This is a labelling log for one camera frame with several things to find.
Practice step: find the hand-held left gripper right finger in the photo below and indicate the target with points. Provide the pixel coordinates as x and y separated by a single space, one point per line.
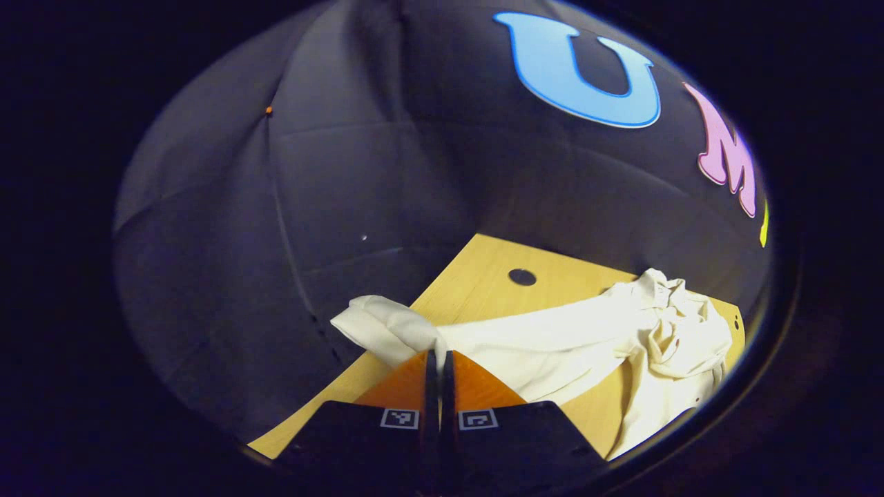
511 449

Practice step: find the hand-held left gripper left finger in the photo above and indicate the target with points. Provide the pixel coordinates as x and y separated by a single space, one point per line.
373 449

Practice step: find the cream button shirt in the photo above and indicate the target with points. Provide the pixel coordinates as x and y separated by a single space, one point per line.
566 338

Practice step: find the black backdrop cloth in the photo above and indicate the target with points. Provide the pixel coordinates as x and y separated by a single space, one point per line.
345 172

